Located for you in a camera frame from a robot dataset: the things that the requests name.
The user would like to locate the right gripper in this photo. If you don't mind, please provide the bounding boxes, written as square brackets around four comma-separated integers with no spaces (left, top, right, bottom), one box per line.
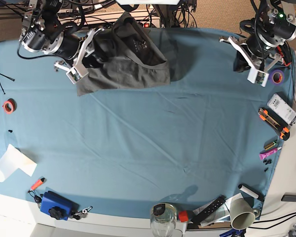
[82,32,116,69]

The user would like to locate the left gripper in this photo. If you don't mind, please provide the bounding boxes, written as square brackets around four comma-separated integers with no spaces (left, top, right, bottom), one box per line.
[233,51,251,73]

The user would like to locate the grey T-shirt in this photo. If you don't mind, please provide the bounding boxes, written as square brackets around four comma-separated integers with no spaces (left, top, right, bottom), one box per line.
[76,12,170,96]

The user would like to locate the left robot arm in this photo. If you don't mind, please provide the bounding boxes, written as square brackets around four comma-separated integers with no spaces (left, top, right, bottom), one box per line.
[239,0,296,71]

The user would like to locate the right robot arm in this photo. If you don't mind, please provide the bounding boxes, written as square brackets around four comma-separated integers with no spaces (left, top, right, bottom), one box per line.
[19,0,109,71]

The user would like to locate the purple tape roll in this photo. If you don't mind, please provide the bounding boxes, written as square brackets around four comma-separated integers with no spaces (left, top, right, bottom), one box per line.
[269,69,285,85]

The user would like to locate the orange black tool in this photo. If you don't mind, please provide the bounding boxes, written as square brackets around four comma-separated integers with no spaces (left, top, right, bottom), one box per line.
[277,44,292,67]

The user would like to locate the white electronic box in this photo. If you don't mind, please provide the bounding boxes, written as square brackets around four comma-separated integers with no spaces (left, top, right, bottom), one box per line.
[267,93,296,126]

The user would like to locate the orange black utility knife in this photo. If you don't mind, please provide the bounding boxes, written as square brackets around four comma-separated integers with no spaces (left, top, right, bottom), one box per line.
[258,108,290,141]

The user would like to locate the power strip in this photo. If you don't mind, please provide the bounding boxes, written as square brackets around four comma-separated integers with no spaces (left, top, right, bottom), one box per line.
[138,20,160,28]

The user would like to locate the small battery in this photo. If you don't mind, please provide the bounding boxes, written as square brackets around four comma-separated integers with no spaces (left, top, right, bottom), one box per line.
[264,140,277,151]

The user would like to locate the red tape roll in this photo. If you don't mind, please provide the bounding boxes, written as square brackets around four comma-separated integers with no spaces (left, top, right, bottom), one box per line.
[2,98,16,114]

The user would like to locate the purple glue tube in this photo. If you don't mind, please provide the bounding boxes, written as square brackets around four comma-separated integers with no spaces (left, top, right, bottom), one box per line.
[259,147,282,160]

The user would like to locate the blue table cloth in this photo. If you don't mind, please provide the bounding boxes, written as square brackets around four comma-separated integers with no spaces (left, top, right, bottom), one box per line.
[0,28,292,218]

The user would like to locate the small black screws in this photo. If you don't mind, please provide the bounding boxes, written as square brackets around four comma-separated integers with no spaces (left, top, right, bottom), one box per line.
[263,159,272,172]

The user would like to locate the white black marker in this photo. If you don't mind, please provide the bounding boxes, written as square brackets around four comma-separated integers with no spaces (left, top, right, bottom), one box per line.
[238,184,264,202]

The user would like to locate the white paper roll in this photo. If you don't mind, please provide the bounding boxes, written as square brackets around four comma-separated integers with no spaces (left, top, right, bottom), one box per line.
[0,144,37,182]

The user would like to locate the orange marker pen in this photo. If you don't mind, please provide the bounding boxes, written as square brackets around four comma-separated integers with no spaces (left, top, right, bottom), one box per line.
[28,177,45,193]

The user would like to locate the black power adapter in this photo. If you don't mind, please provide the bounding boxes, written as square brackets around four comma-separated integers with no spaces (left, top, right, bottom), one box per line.
[281,193,296,202]

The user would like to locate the grey-green mug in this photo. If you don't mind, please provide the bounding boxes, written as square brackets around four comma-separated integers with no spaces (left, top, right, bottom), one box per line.
[229,198,260,230]

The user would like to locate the blue clamp block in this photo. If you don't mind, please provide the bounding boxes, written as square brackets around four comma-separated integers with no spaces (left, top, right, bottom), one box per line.
[39,191,79,221]

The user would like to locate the papers under remote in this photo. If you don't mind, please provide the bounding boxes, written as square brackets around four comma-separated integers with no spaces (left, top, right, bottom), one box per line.
[189,193,243,227]

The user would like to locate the metal carabiner keys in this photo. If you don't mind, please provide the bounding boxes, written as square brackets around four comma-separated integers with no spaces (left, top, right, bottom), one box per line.
[71,206,93,220]

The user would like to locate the black remote control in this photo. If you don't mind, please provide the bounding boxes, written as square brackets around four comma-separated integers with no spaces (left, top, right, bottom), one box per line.
[191,196,225,224]

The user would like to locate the red cube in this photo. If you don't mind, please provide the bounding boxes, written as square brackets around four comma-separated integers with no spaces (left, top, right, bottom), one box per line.
[178,210,189,222]

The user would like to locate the glass jar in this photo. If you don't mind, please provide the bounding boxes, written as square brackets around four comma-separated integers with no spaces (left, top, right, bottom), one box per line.
[150,203,177,237]

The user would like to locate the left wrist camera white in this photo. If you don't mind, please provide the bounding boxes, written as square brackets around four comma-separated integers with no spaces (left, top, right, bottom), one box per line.
[219,36,283,87]

